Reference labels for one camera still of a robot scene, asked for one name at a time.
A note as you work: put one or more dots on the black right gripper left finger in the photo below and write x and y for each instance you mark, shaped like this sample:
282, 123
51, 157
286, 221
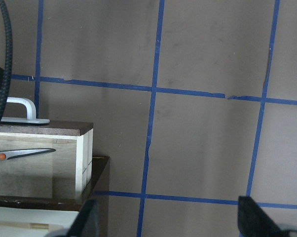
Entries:
86, 223

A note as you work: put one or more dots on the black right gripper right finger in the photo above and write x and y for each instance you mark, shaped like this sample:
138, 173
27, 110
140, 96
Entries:
252, 221

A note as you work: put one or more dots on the grey orange scissors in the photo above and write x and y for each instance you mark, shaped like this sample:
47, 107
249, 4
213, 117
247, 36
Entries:
21, 153

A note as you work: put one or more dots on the dark brown drawer cabinet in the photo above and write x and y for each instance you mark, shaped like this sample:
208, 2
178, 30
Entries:
99, 182

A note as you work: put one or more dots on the cream plastic tray box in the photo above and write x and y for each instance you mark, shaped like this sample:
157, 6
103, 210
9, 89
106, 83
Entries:
15, 222

